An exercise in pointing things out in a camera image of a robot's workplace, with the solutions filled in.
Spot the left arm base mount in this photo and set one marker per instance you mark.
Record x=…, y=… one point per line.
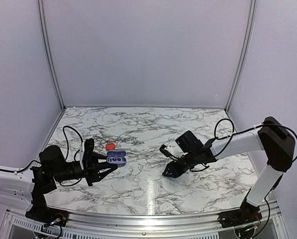
x=40, y=212

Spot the grey blue charging case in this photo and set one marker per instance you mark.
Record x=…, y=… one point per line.
x=117, y=153

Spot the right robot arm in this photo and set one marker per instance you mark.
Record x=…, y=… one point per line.
x=279, y=143

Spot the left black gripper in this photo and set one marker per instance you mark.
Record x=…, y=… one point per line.
x=98, y=166

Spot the red earbud charging case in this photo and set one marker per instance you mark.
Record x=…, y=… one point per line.
x=110, y=146

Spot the right aluminium frame post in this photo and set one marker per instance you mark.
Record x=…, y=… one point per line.
x=243, y=55

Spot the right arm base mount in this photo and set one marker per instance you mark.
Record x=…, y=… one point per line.
x=246, y=213

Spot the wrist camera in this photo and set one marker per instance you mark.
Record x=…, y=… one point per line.
x=86, y=153
x=165, y=152

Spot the left aluminium frame post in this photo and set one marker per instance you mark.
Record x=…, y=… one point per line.
x=48, y=54

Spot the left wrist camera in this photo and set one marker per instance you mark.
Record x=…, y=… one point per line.
x=86, y=153

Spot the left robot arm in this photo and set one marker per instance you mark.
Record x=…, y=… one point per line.
x=25, y=189

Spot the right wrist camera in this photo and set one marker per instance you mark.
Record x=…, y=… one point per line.
x=165, y=152

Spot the aluminium frame post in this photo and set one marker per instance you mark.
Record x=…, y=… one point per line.
x=48, y=54
x=243, y=55

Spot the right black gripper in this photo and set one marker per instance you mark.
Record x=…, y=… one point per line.
x=175, y=172

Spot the front aluminium rail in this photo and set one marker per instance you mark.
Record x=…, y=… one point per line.
x=83, y=225

